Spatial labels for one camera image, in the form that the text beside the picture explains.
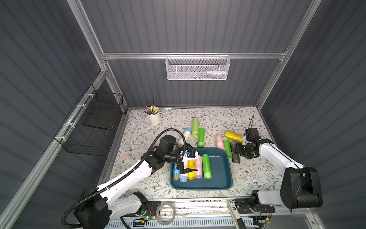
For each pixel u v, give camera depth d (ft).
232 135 3.25
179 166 2.11
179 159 2.04
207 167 2.77
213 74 3.01
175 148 2.06
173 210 2.29
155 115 3.35
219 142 3.16
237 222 2.16
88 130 2.41
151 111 3.45
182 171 2.17
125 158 2.95
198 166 2.77
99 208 1.26
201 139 3.24
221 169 2.83
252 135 2.32
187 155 1.96
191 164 2.82
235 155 2.99
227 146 3.09
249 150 2.19
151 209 2.38
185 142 1.93
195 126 3.43
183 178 2.63
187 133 3.32
